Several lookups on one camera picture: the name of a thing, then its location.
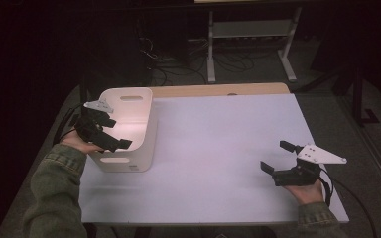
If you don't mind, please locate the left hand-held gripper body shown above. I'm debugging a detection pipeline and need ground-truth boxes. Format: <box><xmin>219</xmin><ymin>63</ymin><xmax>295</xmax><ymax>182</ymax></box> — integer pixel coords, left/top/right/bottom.
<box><xmin>74</xmin><ymin>98</ymin><xmax>115</xmax><ymax>146</ymax></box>

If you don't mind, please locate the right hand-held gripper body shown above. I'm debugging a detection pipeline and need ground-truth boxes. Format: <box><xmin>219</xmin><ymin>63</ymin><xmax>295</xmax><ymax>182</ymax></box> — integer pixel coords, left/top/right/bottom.
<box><xmin>272</xmin><ymin>143</ymin><xmax>348</xmax><ymax>187</ymax></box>

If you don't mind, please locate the white plastic storage bin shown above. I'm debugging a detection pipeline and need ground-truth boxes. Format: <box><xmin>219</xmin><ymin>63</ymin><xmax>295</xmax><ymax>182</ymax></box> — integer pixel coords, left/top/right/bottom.
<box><xmin>87</xmin><ymin>86</ymin><xmax>159</xmax><ymax>174</ymax></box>

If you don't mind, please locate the person's right hand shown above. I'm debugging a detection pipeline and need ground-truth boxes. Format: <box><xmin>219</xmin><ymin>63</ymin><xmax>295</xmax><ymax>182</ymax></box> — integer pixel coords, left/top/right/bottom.
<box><xmin>284</xmin><ymin>180</ymin><xmax>325</xmax><ymax>206</ymax></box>

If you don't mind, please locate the person's left hand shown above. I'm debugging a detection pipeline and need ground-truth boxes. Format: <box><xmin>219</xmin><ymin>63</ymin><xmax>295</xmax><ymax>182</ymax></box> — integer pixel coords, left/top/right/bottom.
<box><xmin>60</xmin><ymin>129</ymin><xmax>104</xmax><ymax>156</ymax></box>

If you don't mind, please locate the white table cover board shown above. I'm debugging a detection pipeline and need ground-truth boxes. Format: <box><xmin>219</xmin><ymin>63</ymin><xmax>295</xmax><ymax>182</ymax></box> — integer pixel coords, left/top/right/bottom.
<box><xmin>78</xmin><ymin>93</ymin><xmax>350</xmax><ymax>226</ymax></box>

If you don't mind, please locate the dark metal stand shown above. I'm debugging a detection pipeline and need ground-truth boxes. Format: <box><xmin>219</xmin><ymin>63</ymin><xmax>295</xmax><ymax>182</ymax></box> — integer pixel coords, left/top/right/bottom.
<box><xmin>350</xmin><ymin>64</ymin><xmax>380</xmax><ymax>127</ymax></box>

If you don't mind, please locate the wooden table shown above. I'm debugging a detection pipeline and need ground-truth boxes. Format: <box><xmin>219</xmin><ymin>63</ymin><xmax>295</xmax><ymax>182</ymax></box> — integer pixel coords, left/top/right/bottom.
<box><xmin>150</xmin><ymin>82</ymin><xmax>291</xmax><ymax>99</ymax></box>

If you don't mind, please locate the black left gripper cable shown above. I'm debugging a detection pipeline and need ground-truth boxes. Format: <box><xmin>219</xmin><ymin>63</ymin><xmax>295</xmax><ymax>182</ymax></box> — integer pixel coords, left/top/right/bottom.
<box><xmin>52</xmin><ymin>103</ymin><xmax>84</xmax><ymax>146</ymax></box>

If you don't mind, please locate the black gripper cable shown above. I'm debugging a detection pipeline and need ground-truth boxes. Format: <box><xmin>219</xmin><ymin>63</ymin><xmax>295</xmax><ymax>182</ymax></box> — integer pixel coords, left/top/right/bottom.
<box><xmin>52</xmin><ymin>103</ymin><xmax>84</xmax><ymax>146</ymax></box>
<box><xmin>319</xmin><ymin>168</ymin><xmax>379</xmax><ymax>238</ymax></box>

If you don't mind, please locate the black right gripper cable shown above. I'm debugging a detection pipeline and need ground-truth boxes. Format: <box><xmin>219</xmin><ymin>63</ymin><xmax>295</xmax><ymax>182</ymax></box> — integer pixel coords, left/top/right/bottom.
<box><xmin>319</xmin><ymin>168</ymin><xmax>379</xmax><ymax>238</ymax></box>

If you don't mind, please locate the tangle of black floor cables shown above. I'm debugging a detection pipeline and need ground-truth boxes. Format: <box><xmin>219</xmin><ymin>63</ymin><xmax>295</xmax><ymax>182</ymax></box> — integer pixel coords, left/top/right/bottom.
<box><xmin>138</xmin><ymin>35</ymin><xmax>256</xmax><ymax>86</ymax></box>

